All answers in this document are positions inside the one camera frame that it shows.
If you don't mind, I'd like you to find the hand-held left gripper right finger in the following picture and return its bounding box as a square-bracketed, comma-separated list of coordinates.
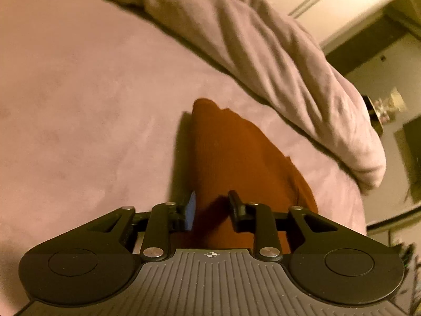
[228, 190, 339, 263]

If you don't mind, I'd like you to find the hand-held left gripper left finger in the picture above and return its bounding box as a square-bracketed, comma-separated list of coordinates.
[87, 190, 198, 260]

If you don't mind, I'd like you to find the brown knit cardigan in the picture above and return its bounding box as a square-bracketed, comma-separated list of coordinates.
[189, 98, 319, 254]

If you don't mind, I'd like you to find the bed with purple sheet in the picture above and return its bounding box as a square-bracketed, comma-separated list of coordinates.
[0, 0, 367, 307]

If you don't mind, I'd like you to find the lilac duvet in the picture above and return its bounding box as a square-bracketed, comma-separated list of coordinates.
[76, 0, 387, 190]

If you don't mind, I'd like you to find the black television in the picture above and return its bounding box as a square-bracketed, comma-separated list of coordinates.
[395, 117, 421, 201]

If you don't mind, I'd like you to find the dark door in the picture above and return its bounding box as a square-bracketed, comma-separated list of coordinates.
[324, 16, 415, 76]

